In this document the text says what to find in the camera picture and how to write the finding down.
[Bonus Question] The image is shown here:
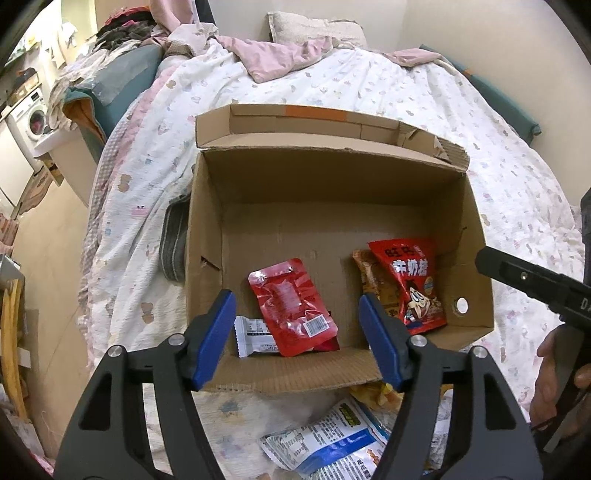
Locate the white snack bar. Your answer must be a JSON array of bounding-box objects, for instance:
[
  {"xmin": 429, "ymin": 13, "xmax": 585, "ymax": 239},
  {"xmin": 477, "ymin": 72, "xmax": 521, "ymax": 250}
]
[{"xmin": 235, "ymin": 316, "xmax": 280, "ymax": 358}]

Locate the yellow chip bag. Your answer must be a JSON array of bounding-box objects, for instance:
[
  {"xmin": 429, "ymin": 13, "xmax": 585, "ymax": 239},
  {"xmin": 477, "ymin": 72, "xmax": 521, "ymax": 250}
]
[{"xmin": 349, "ymin": 381, "xmax": 404, "ymax": 413}]

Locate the orange brown snack packet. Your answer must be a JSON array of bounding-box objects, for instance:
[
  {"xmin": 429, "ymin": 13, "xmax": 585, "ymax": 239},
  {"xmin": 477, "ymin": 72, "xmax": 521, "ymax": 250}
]
[{"xmin": 352, "ymin": 249, "xmax": 401, "ymax": 318}]

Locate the red sauce packet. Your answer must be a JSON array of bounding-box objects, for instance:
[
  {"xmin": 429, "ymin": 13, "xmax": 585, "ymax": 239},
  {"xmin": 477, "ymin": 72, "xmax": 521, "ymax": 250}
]
[{"xmin": 247, "ymin": 258, "xmax": 339, "ymax": 357}]

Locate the large red snack bag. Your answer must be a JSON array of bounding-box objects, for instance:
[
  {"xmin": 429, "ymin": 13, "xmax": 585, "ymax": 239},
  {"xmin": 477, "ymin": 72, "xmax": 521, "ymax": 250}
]
[{"xmin": 369, "ymin": 238, "xmax": 447, "ymax": 335}]

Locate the blue white snack bag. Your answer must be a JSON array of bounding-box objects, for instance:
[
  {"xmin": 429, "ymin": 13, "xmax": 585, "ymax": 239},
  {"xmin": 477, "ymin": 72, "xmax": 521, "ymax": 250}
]
[{"xmin": 259, "ymin": 397, "xmax": 390, "ymax": 480}]

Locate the person's right hand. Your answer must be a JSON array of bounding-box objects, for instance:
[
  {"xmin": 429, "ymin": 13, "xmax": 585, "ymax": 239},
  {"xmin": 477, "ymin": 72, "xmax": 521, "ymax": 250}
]
[{"xmin": 530, "ymin": 327, "xmax": 590, "ymax": 437}]

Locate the dark striped cloth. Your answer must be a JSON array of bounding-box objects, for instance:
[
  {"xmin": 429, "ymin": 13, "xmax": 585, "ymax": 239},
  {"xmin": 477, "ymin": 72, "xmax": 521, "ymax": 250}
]
[{"xmin": 159, "ymin": 194, "xmax": 190, "ymax": 283}]

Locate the brown cardboard box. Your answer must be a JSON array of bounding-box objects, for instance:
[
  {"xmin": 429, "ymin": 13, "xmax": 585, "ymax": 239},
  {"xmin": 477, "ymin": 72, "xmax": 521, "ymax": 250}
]
[{"xmin": 185, "ymin": 104, "xmax": 494, "ymax": 394}]

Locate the wooden drying rack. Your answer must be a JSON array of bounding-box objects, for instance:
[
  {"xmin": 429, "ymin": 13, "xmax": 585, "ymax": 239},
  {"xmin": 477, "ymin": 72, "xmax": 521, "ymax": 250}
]
[{"xmin": 1, "ymin": 254, "xmax": 30, "ymax": 422}]

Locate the teal orange bedding bundle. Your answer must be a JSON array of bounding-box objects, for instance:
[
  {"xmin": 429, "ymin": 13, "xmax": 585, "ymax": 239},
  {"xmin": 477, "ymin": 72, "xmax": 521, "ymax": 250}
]
[{"xmin": 61, "ymin": 44, "xmax": 163, "ymax": 147}]

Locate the pink blanket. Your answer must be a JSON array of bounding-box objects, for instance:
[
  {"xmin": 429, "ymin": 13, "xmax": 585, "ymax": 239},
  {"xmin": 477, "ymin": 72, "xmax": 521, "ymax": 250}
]
[{"xmin": 163, "ymin": 22, "xmax": 445, "ymax": 84}]

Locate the white washing machine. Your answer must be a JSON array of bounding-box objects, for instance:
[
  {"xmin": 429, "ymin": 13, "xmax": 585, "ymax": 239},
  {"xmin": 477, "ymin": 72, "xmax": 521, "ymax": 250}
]
[{"xmin": 6, "ymin": 87, "xmax": 48, "ymax": 165}]

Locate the beige pillow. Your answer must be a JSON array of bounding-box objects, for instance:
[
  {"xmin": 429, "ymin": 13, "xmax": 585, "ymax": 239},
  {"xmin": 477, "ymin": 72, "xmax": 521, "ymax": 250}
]
[{"xmin": 267, "ymin": 11, "xmax": 368, "ymax": 48}]

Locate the pile of clothes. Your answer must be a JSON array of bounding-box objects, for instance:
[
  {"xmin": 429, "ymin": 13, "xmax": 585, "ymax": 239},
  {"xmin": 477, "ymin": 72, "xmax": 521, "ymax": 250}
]
[{"xmin": 46, "ymin": 3, "xmax": 157, "ymax": 130}]

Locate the pink curtain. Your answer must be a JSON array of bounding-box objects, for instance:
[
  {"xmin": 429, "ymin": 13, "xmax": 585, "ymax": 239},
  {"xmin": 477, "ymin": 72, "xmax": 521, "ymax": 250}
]
[{"xmin": 149, "ymin": 0, "xmax": 199, "ymax": 32}]

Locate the teal cushion by wall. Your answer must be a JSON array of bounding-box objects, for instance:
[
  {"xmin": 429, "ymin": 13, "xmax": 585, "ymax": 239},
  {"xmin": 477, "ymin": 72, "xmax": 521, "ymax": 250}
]
[{"xmin": 427, "ymin": 55, "xmax": 542, "ymax": 146}]

